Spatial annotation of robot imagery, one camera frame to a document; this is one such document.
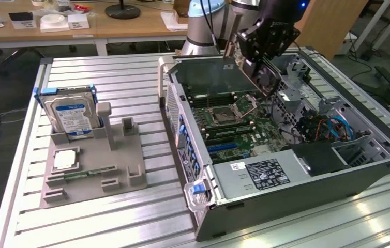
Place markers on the brown cardboard box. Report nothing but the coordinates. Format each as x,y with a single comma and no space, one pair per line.
182,10

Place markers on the white labelled box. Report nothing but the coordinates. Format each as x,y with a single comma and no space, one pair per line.
78,22

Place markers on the blue slot retention clip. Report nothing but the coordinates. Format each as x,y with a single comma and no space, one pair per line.
191,152
195,163
182,127
189,142

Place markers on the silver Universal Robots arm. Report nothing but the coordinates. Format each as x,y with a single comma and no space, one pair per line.
198,31

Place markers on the green motherboard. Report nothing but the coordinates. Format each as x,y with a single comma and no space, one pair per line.
259,129

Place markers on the grey power supply with labels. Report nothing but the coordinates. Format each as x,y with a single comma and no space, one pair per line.
235,180

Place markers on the black round lamp base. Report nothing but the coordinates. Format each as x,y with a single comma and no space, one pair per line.
123,12

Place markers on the perforated metal disk bay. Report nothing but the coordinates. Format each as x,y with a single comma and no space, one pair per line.
298,90

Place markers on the black and white box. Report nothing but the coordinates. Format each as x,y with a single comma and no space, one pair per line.
22,16

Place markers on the black chair base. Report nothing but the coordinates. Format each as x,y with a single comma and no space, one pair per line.
11,58

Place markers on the blue case latch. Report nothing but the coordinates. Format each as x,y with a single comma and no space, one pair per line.
198,189

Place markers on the green RAM stick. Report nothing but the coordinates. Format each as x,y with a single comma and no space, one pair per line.
229,130
80,175

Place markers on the silver CPU chip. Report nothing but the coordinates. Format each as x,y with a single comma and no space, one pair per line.
64,160

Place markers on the CPU socket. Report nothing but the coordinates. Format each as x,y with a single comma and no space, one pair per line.
222,115

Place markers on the white desk frame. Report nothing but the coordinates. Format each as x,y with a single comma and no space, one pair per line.
380,25

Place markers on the wooden desk with white frame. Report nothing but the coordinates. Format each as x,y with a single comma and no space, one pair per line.
15,34

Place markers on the white box with round bowl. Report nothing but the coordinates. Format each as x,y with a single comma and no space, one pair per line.
52,25

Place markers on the white tape roll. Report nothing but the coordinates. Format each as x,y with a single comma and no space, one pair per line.
39,2

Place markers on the grey metal bay bracket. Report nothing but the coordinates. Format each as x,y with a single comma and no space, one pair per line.
370,144

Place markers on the wooden cabinet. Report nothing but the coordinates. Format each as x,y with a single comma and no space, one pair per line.
335,25

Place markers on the black plastic shroud box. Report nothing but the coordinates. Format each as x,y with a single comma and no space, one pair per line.
318,157

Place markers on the open dark grey PC case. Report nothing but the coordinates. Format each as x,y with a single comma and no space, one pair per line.
285,206

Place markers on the red small packet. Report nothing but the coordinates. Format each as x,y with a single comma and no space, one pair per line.
82,8

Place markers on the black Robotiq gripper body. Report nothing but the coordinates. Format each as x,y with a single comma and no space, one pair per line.
281,13

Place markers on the graphics card with black fan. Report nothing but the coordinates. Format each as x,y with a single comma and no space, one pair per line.
269,81

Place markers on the grey plastic parts rack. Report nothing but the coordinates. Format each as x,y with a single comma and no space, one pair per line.
87,186

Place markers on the hard disk with blue caddy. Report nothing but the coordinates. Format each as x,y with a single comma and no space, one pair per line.
70,116

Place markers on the white paper stack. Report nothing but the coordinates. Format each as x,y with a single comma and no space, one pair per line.
173,22

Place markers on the metal socket cover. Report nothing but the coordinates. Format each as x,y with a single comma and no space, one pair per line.
246,106

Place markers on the blue expansion slot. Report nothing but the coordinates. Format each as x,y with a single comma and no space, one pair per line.
222,147

